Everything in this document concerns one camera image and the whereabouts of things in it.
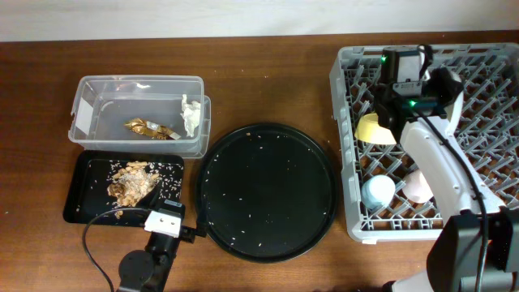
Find food scraps with rice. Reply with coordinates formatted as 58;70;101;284
107;161;161;208

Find yellow bowl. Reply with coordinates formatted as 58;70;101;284
354;113;397;145

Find gold foil wrapper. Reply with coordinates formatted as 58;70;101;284
124;118;181;140

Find pink cup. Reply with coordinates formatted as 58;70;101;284
402;170;433;204

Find blue cup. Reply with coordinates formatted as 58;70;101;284
361;174;396;210

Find white napkin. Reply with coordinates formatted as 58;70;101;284
181;94;201;138

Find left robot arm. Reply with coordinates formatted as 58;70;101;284
118;187;208;291

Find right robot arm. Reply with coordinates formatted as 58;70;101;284
375;65;518;291

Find grey dishwasher rack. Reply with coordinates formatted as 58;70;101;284
329;43;518;244

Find black rectangular tray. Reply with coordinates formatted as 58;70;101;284
62;150;184;224

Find round black serving tray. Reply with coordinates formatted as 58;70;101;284
195;123;340;264

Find clear plastic bin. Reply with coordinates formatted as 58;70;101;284
68;75;211;158

